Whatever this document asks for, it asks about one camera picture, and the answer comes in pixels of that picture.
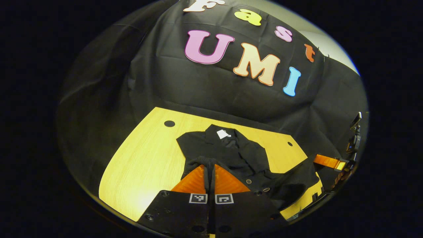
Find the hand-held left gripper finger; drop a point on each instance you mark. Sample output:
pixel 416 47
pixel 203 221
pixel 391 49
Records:
pixel 212 180
pixel 206 180

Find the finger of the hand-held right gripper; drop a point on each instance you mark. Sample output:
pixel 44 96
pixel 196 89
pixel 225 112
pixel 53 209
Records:
pixel 328 162

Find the black backdrop cloth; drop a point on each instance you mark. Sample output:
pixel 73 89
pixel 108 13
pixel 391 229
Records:
pixel 198 89

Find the black collared shirt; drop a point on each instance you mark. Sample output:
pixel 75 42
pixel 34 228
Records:
pixel 244 155

